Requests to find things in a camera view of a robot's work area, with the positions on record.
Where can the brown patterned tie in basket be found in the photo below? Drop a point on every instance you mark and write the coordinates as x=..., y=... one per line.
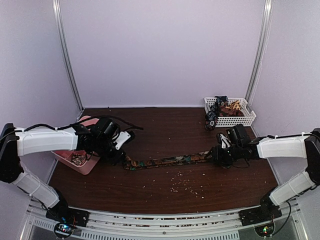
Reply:
x=225, y=112

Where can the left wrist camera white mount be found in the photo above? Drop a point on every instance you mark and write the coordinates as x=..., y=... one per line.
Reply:
x=122, y=138

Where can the yellow patterned tie in basket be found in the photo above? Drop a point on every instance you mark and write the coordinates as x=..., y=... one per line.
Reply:
x=235, y=105

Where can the right aluminium frame post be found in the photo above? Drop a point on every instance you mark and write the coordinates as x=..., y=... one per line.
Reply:
x=261, y=48

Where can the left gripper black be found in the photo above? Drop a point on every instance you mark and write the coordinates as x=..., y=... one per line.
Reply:
x=120, y=156

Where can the navy floral tie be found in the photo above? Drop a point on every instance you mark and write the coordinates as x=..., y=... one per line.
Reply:
x=212, y=116

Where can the right arm base board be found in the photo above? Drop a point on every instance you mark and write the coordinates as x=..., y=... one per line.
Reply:
x=265, y=225

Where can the aluminium frame post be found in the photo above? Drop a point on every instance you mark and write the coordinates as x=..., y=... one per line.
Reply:
x=261, y=48
x=65, y=53

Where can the white perforated plastic basket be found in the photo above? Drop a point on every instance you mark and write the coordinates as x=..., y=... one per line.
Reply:
x=223, y=122

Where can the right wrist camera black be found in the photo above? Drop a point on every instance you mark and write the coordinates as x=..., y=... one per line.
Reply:
x=235, y=136

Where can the left aluminium frame post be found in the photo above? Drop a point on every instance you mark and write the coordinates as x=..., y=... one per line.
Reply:
x=65, y=53

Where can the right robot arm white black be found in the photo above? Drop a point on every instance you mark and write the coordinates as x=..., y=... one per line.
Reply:
x=297, y=155

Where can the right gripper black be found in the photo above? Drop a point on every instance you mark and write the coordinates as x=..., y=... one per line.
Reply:
x=217, y=156

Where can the pink divided organizer box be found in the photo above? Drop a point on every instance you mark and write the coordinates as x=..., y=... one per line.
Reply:
x=64, y=157

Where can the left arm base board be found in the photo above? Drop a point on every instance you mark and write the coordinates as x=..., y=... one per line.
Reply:
x=68, y=221

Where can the cream paisley rolled tie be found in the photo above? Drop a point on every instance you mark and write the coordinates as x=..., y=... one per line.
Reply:
x=78, y=159

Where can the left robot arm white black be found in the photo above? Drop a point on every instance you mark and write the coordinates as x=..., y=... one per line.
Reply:
x=38, y=140

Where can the brown green patterned tie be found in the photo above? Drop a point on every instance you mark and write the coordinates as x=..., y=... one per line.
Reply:
x=134, y=165

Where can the aluminium front rail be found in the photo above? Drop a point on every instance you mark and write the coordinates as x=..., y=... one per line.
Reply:
x=216, y=225

